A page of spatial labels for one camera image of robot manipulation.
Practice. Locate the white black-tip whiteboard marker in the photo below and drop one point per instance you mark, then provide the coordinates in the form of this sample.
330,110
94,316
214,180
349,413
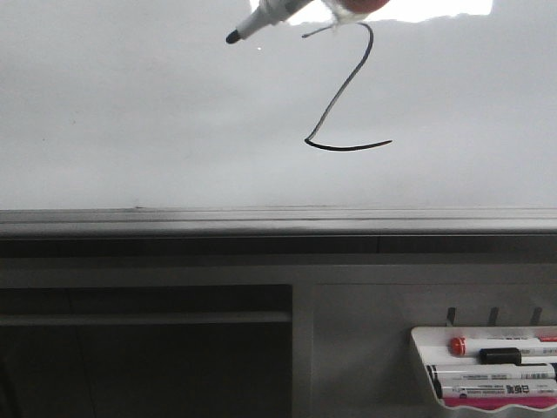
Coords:
268,13

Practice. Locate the large white whiteboard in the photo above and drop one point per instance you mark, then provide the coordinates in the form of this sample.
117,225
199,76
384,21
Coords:
131,116

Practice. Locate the white marker tray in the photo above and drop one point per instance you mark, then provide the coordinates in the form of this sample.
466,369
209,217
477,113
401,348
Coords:
429,346

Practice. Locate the round red magnet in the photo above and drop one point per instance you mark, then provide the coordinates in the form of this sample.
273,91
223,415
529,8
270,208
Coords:
364,6

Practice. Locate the red-capped white marker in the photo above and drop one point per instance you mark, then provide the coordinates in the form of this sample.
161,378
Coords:
533,346

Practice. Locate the white marker black end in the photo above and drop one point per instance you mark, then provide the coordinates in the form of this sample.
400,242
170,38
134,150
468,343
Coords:
501,372

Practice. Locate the white marker front row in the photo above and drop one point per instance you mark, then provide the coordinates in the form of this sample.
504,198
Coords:
494,389

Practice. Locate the black-capped white marker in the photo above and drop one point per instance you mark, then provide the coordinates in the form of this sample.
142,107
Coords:
514,356

